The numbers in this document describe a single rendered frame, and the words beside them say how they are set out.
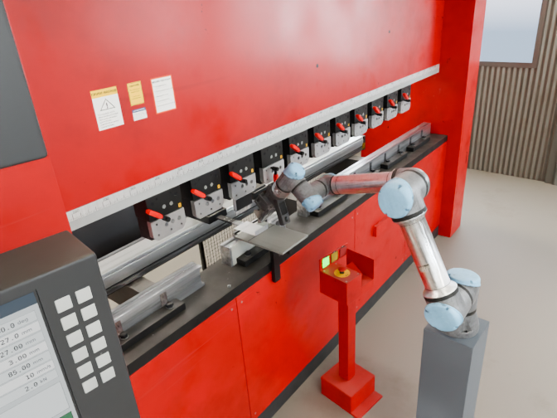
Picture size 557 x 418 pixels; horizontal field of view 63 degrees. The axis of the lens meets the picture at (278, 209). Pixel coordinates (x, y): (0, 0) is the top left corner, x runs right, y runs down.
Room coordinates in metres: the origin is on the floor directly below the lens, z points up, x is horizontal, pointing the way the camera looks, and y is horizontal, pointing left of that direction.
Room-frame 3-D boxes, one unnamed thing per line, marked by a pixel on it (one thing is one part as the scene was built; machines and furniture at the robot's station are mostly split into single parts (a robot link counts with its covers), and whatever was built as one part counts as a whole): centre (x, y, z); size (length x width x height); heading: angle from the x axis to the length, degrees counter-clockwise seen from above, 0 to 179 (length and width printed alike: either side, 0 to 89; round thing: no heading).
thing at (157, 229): (1.48, 0.43, 1.26); 0.15 x 0.09 x 0.17; 140
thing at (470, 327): (1.33, -0.63, 0.82); 0.15 x 0.15 x 0.10
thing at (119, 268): (2.31, 0.13, 0.93); 2.30 x 0.14 x 0.10; 140
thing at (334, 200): (2.24, -0.28, 0.89); 0.30 x 0.05 x 0.03; 140
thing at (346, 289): (1.76, -0.29, 0.75); 0.20 x 0.16 x 0.18; 131
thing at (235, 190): (1.79, 0.17, 1.26); 0.15 x 0.09 x 0.17; 140
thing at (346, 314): (1.76, -0.29, 0.39); 0.06 x 0.06 x 0.54; 41
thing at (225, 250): (1.85, 0.12, 0.92); 0.39 x 0.06 x 0.10; 140
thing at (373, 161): (2.78, -0.66, 0.92); 1.68 x 0.06 x 0.10; 140
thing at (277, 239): (1.72, 0.04, 1.00); 0.26 x 0.18 x 0.01; 50
